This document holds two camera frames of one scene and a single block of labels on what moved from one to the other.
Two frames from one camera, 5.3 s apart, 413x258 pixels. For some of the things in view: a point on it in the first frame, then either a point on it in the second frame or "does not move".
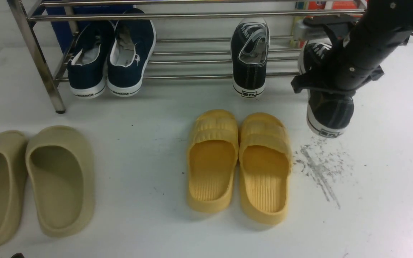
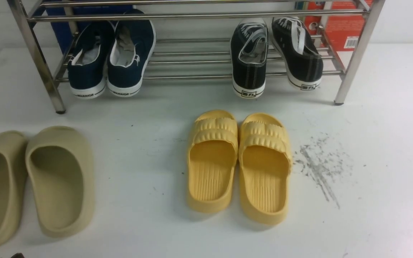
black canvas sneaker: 330,114 → 302,60
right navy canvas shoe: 131,51 does not move
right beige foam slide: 60,160 does not move
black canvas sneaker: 250,45 does not move
